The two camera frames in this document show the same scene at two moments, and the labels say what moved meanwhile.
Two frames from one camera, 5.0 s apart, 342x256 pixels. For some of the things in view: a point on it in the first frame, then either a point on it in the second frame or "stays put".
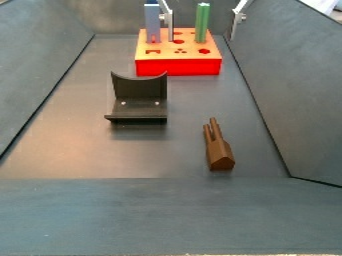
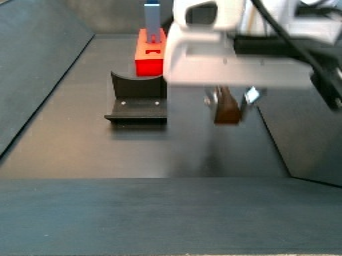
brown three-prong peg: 220,150 → 226,112
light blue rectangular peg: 153,23 stays put
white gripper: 166,16 → 200,45
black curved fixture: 139,100 stays put
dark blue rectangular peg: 151,2 stays put
